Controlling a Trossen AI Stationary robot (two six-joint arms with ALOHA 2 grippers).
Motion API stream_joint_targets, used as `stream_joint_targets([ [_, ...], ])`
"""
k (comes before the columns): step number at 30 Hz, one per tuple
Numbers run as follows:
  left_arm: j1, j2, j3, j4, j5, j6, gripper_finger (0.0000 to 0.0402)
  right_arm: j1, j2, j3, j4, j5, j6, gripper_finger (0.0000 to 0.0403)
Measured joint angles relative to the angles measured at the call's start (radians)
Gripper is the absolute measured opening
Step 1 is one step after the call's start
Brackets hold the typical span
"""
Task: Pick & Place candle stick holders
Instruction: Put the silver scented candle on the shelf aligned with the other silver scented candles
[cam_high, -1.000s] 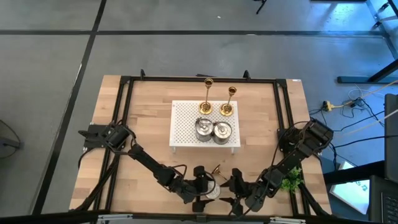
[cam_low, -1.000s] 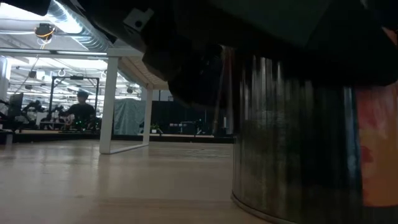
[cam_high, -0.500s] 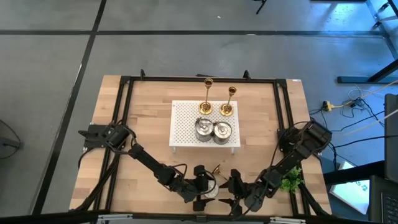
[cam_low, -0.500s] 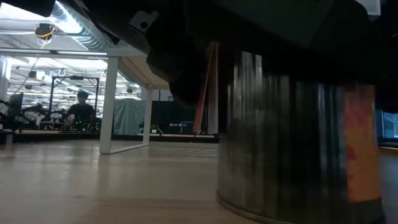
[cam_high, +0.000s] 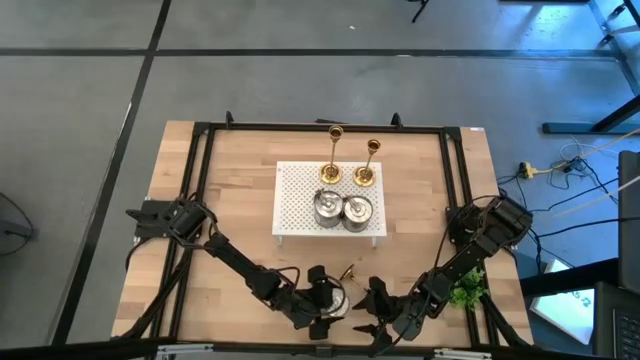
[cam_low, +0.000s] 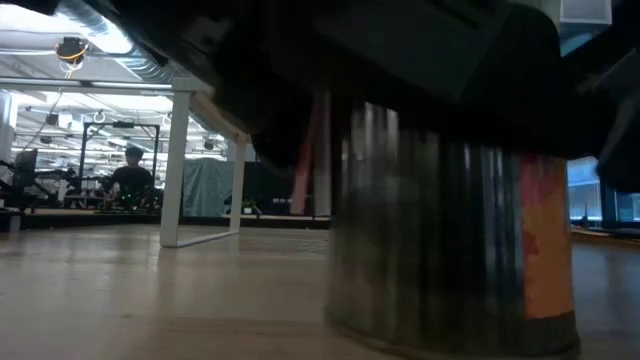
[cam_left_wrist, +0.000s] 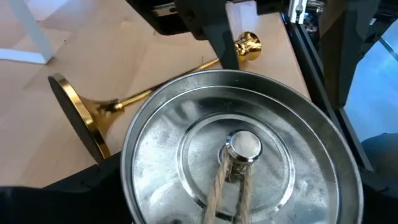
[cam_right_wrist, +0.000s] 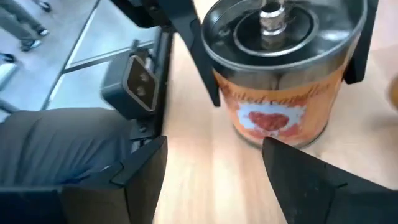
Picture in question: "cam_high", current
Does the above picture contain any black chair base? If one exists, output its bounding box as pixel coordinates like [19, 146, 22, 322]
[405, 0, 431, 24]

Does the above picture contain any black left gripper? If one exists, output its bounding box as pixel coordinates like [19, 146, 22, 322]
[289, 264, 349, 341]

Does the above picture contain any white sheet with green print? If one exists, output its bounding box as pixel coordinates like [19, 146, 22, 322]
[529, 258, 596, 346]

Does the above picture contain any dark floor cable loop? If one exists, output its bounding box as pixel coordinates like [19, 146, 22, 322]
[0, 192, 37, 257]

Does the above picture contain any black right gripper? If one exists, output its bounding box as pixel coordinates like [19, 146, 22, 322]
[352, 276, 431, 357]

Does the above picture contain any black desk foot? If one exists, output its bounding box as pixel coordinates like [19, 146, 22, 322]
[542, 94, 640, 136]

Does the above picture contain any black computer monitor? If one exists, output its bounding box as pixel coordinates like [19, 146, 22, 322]
[617, 149, 640, 296]

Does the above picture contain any silver tin candle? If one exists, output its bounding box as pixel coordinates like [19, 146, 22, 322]
[313, 189, 346, 230]
[319, 282, 351, 319]
[341, 194, 375, 234]

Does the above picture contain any beige floor cord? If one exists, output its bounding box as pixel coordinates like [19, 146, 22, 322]
[544, 174, 640, 221]
[537, 127, 640, 174]

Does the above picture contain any tall gold candlestick holder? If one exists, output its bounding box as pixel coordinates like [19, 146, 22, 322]
[319, 124, 345, 186]

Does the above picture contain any black floor cable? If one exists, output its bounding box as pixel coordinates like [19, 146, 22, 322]
[517, 215, 640, 274]

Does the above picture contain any short gold candlestick holder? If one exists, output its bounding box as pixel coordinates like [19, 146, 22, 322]
[352, 138, 382, 189]
[338, 263, 371, 294]

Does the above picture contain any silver frame bracket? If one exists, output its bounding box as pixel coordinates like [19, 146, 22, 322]
[432, 347, 494, 360]
[155, 342, 215, 360]

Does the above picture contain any white perforated shelf riser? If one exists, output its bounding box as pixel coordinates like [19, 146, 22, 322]
[272, 160, 388, 247]

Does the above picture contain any green plant in white pot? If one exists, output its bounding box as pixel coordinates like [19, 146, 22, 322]
[448, 267, 490, 311]

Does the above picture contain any black laptop keyboard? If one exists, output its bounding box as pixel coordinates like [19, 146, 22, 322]
[592, 281, 640, 360]

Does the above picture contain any black desk bar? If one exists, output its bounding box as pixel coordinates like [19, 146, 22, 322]
[519, 257, 621, 297]

